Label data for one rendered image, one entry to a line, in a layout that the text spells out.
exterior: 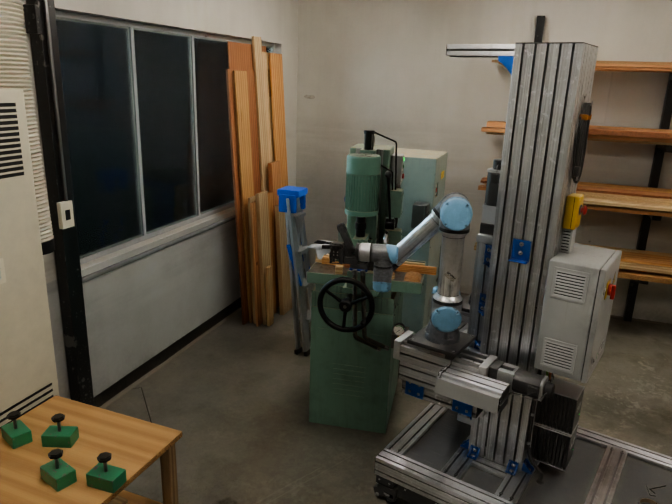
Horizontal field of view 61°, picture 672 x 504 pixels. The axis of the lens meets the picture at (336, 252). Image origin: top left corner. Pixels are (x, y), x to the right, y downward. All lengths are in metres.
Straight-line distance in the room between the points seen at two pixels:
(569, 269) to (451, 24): 3.23
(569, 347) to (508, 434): 0.54
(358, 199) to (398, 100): 2.43
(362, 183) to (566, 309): 1.17
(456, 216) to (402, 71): 3.21
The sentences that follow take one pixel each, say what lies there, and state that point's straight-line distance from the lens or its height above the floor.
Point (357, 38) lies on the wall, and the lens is 5.39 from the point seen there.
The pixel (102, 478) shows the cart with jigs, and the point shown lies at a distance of 2.20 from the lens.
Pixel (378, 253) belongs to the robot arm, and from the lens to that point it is 2.26.
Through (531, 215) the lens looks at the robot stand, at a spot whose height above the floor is 1.38.
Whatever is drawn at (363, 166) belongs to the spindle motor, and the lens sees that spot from 2.92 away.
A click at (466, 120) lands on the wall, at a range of 5.17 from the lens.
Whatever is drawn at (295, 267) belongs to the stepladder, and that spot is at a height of 0.64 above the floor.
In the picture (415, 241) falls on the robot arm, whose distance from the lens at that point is 2.37.
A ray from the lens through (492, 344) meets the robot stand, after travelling 2.62.
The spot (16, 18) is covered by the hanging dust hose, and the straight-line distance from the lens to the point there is 2.78.
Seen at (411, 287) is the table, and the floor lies 0.87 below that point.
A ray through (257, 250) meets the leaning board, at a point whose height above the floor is 0.61.
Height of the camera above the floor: 1.87
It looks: 17 degrees down
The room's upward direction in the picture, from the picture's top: 2 degrees clockwise
